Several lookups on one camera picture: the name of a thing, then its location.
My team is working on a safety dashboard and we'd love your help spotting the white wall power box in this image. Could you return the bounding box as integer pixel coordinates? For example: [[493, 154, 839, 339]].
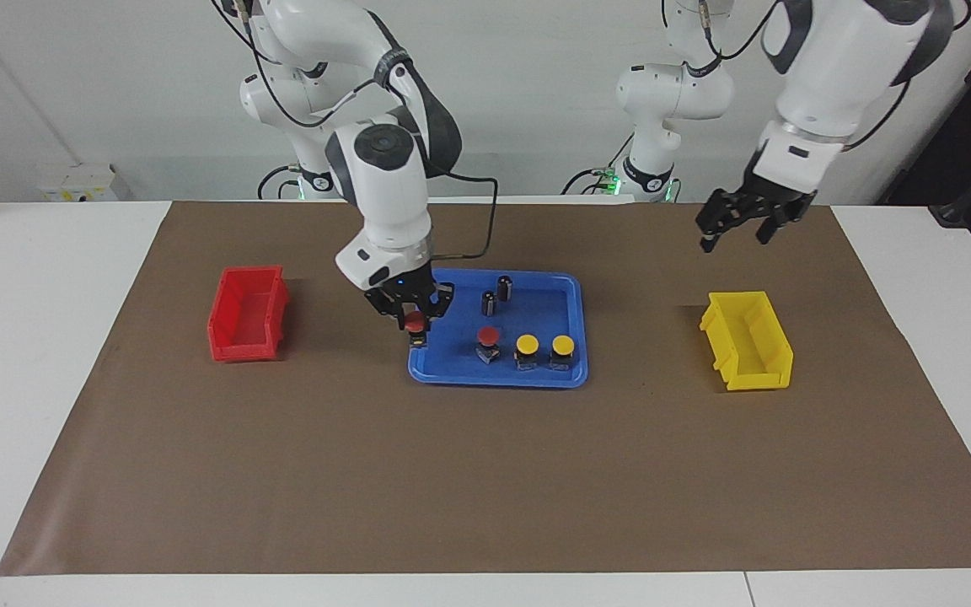
[[37, 163, 132, 203]]

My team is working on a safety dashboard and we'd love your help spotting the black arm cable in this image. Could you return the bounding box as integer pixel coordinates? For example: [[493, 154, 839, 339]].
[[212, 0, 500, 261], [661, 0, 790, 65]]

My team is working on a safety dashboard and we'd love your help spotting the black left base cable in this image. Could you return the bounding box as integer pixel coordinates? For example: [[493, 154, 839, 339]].
[[561, 131, 634, 196]]

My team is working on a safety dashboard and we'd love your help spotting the black backdrop panel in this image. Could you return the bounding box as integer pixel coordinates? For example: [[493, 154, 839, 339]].
[[877, 0, 971, 250]]

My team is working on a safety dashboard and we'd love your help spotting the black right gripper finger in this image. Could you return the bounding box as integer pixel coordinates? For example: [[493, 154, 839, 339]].
[[366, 289, 410, 328], [422, 285, 455, 331]]

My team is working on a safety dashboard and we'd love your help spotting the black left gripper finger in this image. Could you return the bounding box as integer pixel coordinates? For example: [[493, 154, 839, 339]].
[[696, 191, 739, 254], [757, 211, 800, 245]]

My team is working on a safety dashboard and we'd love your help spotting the brown paper table mat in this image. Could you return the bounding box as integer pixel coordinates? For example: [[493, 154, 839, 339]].
[[0, 201, 971, 577]]

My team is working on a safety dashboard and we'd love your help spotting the black right base cable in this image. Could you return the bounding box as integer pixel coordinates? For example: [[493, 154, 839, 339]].
[[256, 164, 305, 201]]

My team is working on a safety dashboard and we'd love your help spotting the yellow plastic storage bin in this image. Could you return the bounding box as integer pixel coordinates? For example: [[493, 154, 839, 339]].
[[699, 291, 794, 392]]

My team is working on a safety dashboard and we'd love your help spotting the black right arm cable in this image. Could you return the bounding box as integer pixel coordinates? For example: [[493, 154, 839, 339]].
[[212, 0, 500, 261]]

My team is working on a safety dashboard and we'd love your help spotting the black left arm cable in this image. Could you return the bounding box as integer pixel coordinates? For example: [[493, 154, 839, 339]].
[[661, 0, 790, 65]]

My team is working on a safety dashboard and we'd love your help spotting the red plastic storage bin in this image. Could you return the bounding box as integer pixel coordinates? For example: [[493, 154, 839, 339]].
[[207, 266, 292, 363]]

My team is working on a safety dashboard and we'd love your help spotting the blue plastic tray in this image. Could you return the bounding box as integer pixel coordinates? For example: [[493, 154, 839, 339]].
[[407, 269, 589, 389]]

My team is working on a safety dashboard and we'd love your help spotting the black base cable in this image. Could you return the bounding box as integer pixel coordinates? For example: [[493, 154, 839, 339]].
[[256, 164, 305, 201], [561, 131, 634, 196]]

